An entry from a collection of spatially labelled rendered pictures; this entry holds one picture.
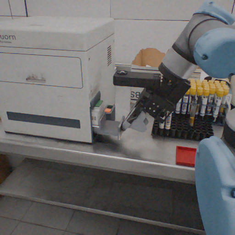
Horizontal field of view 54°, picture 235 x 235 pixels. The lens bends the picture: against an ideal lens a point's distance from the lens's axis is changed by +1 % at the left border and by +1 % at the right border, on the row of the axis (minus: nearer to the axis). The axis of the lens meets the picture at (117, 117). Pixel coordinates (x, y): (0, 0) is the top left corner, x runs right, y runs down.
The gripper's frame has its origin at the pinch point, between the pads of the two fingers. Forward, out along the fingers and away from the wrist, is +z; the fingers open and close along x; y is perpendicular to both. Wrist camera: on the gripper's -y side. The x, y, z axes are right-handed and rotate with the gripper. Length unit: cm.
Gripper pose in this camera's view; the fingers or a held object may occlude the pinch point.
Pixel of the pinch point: (123, 125)
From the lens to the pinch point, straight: 64.2
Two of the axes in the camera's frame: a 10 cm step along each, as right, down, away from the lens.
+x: 2.3, -4.6, 8.6
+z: -4.9, 7.1, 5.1
